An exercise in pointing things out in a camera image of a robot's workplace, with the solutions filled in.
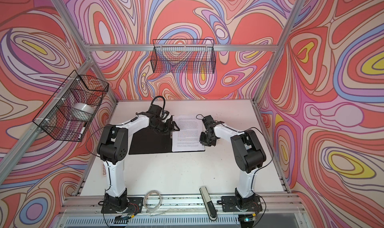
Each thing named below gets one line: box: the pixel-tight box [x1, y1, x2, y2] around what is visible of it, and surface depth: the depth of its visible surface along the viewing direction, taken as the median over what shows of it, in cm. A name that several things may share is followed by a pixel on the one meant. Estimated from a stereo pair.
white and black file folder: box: [128, 115, 205, 154], surface depth 98 cm
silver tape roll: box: [72, 103, 96, 115], surface depth 75 cm
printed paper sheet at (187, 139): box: [172, 115, 205, 152], surface depth 101 cm
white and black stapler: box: [199, 186, 218, 221], surface depth 73 cm
